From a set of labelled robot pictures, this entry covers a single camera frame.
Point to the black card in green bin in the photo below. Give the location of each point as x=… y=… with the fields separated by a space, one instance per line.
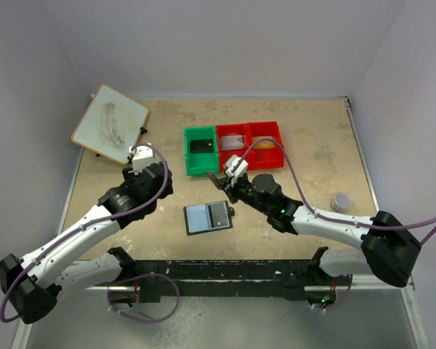
x=201 y=146

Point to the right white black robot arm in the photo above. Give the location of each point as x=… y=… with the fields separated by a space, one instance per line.
x=378 y=245

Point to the black card in right sleeve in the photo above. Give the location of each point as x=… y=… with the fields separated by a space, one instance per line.
x=219 y=216

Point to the right red plastic bin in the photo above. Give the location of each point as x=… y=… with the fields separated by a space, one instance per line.
x=265 y=159

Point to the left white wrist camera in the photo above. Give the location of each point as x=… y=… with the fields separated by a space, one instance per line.
x=140 y=157

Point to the orange card in red bin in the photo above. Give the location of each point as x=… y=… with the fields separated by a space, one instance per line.
x=263 y=142

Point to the silver card in red bin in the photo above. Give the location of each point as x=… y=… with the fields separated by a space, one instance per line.
x=232 y=142

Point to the red plastic bin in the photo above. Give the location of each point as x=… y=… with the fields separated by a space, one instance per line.
x=231 y=129
x=265 y=159

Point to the small whiteboard with wooden frame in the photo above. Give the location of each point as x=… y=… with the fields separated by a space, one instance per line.
x=111 y=124

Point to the green plastic bin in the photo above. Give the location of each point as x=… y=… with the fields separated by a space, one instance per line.
x=197 y=164

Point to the middle red plastic bin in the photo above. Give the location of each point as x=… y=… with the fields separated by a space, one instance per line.
x=231 y=129

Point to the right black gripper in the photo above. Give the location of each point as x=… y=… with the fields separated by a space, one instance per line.
x=229 y=185

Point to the black card holder wallet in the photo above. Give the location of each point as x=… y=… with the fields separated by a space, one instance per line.
x=197 y=219

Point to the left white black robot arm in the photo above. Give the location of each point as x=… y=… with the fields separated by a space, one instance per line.
x=36 y=282

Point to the small round grey object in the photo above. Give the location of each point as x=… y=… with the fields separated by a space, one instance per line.
x=342 y=202

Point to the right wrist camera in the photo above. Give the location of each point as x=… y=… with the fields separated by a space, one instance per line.
x=235 y=167

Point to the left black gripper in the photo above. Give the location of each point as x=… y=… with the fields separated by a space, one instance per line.
x=130 y=177

